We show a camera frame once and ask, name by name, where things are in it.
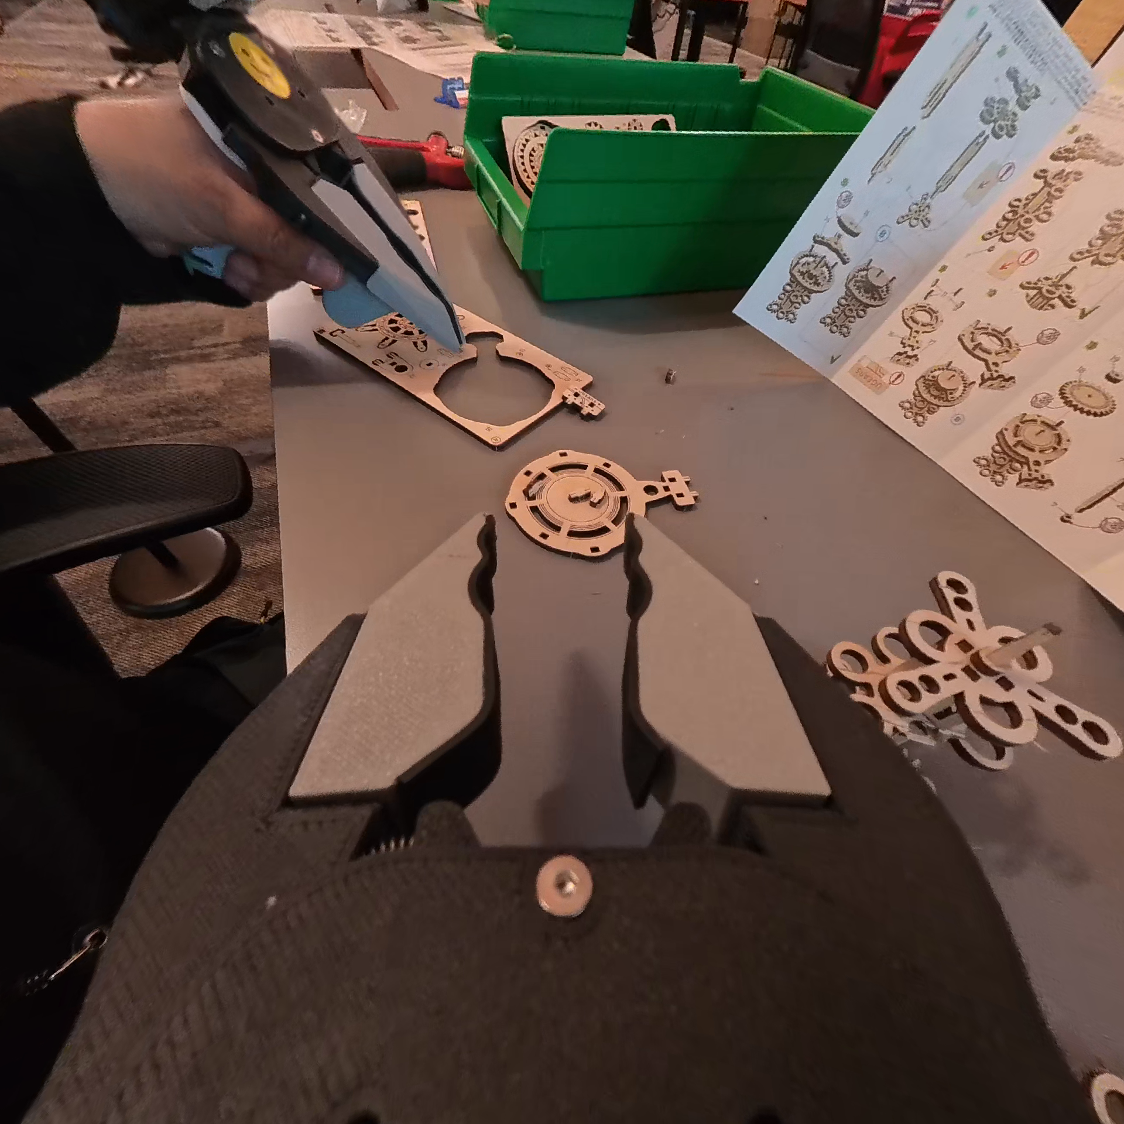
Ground round metal base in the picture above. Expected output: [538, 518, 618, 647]
[109, 527, 242, 621]

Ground person's left forearm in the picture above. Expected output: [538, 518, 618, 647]
[0, 95, 252, 408]

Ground wooden ring model assembly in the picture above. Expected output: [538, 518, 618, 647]
[826, 571, 1124, 774]

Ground wooden sheet with ring pattern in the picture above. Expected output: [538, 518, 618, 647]
[500, 114, 678, 210]

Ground open instruction booklet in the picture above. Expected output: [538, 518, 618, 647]
[733, 0, 1124, 614]

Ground small green plastic bin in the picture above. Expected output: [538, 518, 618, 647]
[485, 0, 636, 54]

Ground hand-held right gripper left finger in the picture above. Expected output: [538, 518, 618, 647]
[286, 512, 504, 808]

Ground black chair armrest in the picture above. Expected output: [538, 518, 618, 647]
[0, 443, 254, 579]

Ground person's left hand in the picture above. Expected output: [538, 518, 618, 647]
[74, 92, 346, 303]

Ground printed paper sheet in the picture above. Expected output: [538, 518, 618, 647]
[254, 11, 506, 82]

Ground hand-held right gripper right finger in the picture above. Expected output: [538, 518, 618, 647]
[619, 512, 833, 810]

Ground red handled tool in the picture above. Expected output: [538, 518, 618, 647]
[358, 132, 471, 190]

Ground red chair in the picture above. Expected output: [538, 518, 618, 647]
[864, 9, 954, 107]

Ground wooden parts sheet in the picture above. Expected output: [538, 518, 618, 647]
[313, 299, 608, 451]

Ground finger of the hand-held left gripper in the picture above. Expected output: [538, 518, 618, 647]
[365, 266, 464, 348]
[309, 166, 467, 335]

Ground round wooden disc part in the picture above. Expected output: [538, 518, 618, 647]
[505, 450, 701, 564]

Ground large green plastic bin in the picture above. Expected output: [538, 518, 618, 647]
[463, 51, 875, 303]

